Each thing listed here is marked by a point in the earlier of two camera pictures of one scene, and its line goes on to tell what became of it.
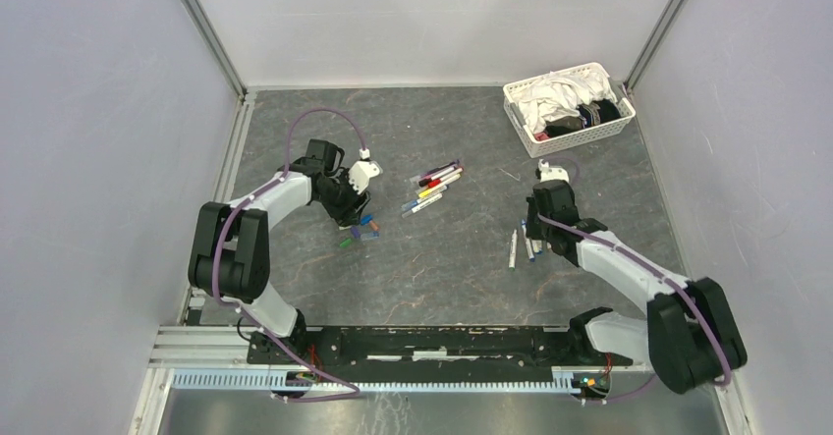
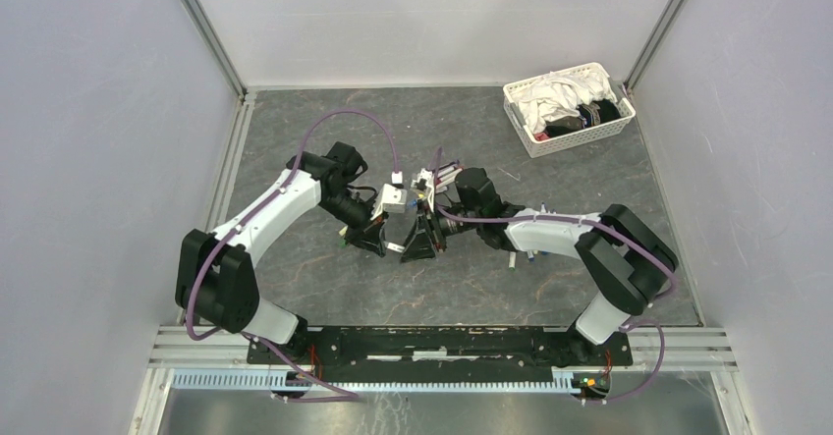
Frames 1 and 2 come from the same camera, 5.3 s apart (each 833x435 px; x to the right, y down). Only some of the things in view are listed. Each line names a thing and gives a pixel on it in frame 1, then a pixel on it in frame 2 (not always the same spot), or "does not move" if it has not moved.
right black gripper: [531, 231] → [419, 244]
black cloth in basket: [589, 114] does not move
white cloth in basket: [556, 95] does not move
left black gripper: [351, 212] → [371, 239]
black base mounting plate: [320, 348] does not move
